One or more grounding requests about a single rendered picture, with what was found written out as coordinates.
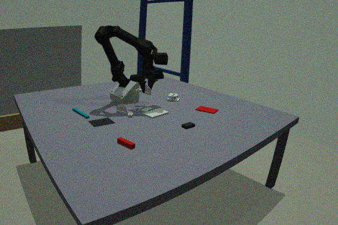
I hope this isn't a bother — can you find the red rectangular block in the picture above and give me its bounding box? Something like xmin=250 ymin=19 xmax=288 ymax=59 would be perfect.
xmin=117 ymin=137 xmax=135 ymax=150

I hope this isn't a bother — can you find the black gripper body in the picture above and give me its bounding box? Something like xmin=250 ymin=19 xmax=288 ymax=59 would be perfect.
xmin=130 ymin=64 xmax=164 ymax=82

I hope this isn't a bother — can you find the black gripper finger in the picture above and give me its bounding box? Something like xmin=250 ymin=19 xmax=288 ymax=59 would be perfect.
xmin=147 ymin=78 xmax=158 ymax=89
xmin=138 ymin=81 xmax=146 ymax=93

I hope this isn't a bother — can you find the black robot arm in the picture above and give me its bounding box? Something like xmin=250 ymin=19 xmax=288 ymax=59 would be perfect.
xmin=94 ymin=25 xmax=168 ymax=87

